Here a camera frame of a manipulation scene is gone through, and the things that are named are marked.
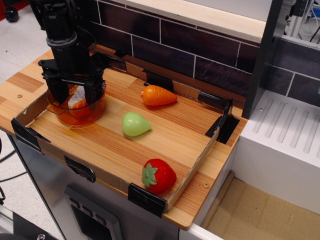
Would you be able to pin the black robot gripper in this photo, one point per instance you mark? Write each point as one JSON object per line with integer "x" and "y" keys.
{"x": 72, "y": 64}

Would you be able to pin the salmon sushi toy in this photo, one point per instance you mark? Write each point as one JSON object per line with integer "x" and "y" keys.
{"x": 77, "y": 104}

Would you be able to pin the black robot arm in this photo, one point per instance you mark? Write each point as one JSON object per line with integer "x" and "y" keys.
{"x": 63, "y": 23}

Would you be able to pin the orange transparent plastic pot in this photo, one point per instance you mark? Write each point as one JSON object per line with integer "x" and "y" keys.
{"x": 63, "y": 114}

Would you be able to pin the cardboard fence with black tape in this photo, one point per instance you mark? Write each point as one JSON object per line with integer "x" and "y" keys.
{"x": 179, "y": 136}

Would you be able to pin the green toy pear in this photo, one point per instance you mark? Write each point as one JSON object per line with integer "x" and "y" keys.
{"x": 133, "y": 124}

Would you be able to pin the orange toy carrot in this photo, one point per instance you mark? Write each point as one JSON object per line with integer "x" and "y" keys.
{"x": 153, "y": 95}

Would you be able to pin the black chair caster wheel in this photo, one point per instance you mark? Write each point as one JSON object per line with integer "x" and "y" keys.
{"x": 11, "y": 14}

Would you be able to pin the red toy strawberry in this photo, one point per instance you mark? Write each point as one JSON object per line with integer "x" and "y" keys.
{"x": 157, "y": 176}

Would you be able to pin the grey toy oven front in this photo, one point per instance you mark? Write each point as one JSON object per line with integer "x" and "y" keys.
{"x": 94, "y": 221}

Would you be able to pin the white toy sink drainboard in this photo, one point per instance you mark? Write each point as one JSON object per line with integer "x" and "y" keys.
{"x": 278, "y": 151}

